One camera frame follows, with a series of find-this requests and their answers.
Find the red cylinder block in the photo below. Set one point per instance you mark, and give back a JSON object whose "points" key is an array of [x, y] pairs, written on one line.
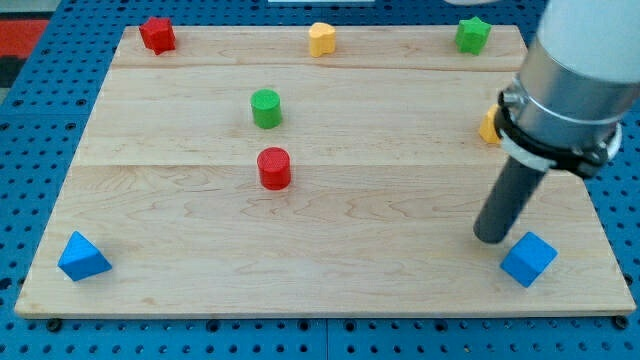
{"points": [[274, 168]]}

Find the green cylinder block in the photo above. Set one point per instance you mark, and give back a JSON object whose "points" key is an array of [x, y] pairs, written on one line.
{"points": [[265, 105]]}

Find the yellow heart block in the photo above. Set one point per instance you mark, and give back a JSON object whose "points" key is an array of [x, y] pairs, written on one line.
{"points": [[322, 39]]}

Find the blue triangle block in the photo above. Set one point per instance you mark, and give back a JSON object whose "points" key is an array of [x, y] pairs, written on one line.
{"points": [[81, 259]]}

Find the yellow block behind arm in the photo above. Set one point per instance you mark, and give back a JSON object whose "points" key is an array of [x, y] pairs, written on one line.
{"points": [[487, 130]]}

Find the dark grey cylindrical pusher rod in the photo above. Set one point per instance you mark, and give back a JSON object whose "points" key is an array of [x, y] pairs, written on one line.
{"points": [[510, 193]]}

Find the red star block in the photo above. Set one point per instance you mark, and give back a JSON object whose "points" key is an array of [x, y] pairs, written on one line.
{"points": [[158, 35]]}

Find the green star block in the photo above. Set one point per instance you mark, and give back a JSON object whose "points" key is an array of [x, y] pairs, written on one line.
{"points": [[472, 35]]}

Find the blue cube block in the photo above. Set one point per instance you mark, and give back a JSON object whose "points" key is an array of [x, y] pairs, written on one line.
{"points": [[528, 259]]}

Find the light wooden board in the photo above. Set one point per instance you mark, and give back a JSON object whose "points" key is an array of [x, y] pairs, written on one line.
{"points": [[388, 174]]}

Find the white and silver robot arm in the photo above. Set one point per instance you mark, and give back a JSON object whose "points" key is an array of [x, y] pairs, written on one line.
{"points": [[580, 76]]}

